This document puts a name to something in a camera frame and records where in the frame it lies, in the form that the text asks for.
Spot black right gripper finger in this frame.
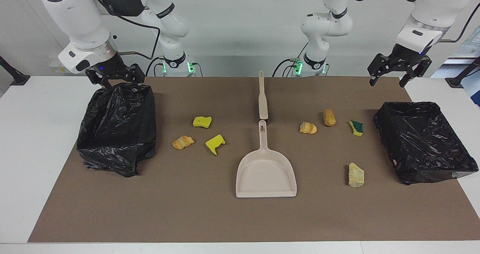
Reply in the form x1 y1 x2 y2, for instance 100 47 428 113
126 63 146 85
85 69 115 92

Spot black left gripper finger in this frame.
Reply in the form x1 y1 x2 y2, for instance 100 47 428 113
367 53 392 87
399 57 432 88

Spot green and yellow sponge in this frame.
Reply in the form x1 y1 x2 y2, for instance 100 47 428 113
349 120 364 137

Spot small croissant bread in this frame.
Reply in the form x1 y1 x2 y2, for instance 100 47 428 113
299 122 318 135
172 135 195 150

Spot notched yellow sponge piece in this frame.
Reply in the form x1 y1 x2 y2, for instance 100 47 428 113
205 134 226 156

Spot pale bread slice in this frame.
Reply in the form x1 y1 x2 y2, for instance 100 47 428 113
348 162 365 188

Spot beige brush with black bristles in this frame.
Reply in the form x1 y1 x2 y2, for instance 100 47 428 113
258 71 269 120

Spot beige plastic dustpan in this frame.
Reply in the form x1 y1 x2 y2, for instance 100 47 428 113
235 120 297 198

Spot tall bin with black bag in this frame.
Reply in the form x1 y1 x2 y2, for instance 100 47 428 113
76 83 157 178

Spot shallow bin with black bag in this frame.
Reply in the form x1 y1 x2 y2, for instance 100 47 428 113
373 101 479 185

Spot black stand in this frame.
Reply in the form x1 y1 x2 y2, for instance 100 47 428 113
445 57 480 89
0 56 30 86

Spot white box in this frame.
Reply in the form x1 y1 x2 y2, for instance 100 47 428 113
49 57 74 74

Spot brown table mat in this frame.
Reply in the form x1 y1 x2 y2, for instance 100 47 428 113
27 77 480 243

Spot black right base cable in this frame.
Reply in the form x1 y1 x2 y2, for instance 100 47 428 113
145 56 204 77

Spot black base cable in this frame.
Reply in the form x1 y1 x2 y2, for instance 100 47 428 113
272 42 310 77
145 56 204 77

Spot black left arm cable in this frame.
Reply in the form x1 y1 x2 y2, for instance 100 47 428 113
347 0 480 44

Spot black left base cable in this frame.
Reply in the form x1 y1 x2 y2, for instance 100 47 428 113
272 42 310 77

